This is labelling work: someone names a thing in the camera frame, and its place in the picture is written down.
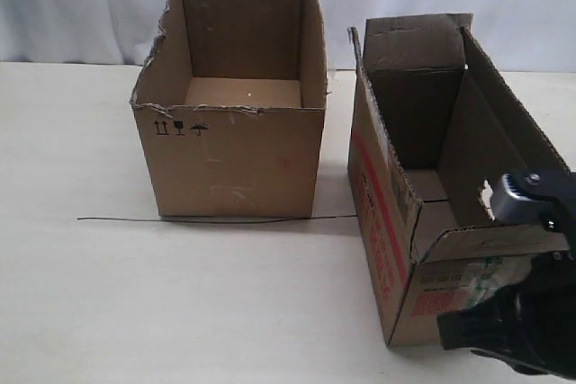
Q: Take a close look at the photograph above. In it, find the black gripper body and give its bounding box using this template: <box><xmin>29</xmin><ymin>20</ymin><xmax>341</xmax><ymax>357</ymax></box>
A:
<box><xmin>471</xmin><ymin>251</ymin><xmax>575</xmax><ymax>375</ymax></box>

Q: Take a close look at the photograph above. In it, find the narrow cardboard box red print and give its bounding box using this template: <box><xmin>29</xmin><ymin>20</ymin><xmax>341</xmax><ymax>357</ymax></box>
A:
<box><xmin>347</xmin><ymin>13</ymin><xmax>567</xmax><ymax>347</ymax></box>

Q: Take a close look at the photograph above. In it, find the large open cardboard box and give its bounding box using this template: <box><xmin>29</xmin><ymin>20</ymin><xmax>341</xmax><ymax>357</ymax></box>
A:
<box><xmin>130</xmin><ymin>0</ymin><xmax>328</xmax><ymax>218</ymax></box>

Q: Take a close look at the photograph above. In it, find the thin black line on table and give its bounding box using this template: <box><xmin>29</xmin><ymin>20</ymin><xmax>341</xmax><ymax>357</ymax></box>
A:
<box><xmin>76</xmin><ymin>214</ymin><xmax>356</xmax><ymax>225</ymax></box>

